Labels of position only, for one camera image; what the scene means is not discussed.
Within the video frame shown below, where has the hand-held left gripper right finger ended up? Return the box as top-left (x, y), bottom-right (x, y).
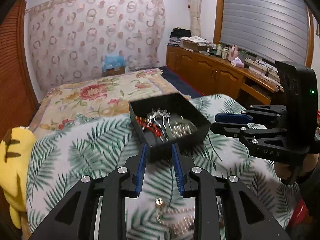
top-left (171, 142), bottom-right (292, 240)

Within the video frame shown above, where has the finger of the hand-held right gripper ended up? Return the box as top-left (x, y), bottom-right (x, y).
top-left (215, 104), bottom-right (287, 125)
top-left (210, 121), bottom-right (289, 160)

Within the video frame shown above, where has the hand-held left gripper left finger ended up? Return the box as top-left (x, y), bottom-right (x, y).
top-left (29, 144), bottom-right (148, 240)

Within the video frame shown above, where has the black square box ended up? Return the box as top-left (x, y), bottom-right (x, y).
top-left (129, 92), bottom-right (211, 162)

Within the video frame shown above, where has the white pearl bracelet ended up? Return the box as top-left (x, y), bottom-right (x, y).
top-left (172, 121), bottom-right (198, 138)

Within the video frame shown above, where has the red bead string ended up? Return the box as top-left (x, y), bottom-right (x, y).
top-left (136, 116), bottom-right (162, 137)

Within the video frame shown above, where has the silver hair comb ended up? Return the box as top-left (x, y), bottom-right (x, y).
top-left (147, 111), bottom-right (173, 143)

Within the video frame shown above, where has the person's right forearm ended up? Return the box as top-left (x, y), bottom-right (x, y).
top-left (285, 177), bottom-right (320, 233)

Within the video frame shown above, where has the person's right hand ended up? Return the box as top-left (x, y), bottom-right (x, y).
top-left (275, 154), bottom-right (319, 184)

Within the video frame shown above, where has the wooden cabinet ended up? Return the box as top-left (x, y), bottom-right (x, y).
top-left (166, 45), bottom-right (284, 108)

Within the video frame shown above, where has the leaf-print tablecloth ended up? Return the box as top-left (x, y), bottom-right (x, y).
top-left (26, 94), bottom-right (304, 240)

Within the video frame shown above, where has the navy blanket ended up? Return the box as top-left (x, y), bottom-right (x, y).
top-left (159, 66), bottom-right (203, 98)

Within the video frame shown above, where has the group of small bottles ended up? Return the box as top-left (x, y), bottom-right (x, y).
top-left (209, 44), bottom-right (232, 60)

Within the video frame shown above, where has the box with papers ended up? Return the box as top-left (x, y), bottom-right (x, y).
top-left (181, 36), bottom-right (213, 52)

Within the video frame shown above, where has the floral blanket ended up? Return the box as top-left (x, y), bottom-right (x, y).
top-left (30, 67), bottom-right (193, 140)

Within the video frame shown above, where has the grey window blind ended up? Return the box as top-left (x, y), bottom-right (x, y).
top-left (220, 0), bottom-right (308, 65)

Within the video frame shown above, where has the cardboard box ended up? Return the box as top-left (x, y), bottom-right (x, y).
top-left (106, 66), bottom-right (126, 77)

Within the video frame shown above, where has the stack of dark clothes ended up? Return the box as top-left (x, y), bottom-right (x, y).
top-left (170, 28), bottom-right (192, 47)

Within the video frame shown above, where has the blue plastic bag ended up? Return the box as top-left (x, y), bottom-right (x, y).
top-left (102, 52), bottom-right (128, 70)

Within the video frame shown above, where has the cream tied curtain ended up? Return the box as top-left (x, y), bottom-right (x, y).
top-left (186, 0), bottom-right (202, 37)

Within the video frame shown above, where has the yellow plush toy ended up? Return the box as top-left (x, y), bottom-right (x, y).
top-left (0, 127), bottom-right (38, 229)

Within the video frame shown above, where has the circle-patterned curtain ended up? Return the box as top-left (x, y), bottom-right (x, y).
top-left (25, 0), bottom-right (167, 95)

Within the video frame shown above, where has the louvred wooden wardrobe door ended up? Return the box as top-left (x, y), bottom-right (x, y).
top-left (0, 0), bottom-right (39, 140)

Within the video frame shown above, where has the power strip with cables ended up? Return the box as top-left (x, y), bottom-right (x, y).
top-left (245, 57), bottom-right (278, 80)

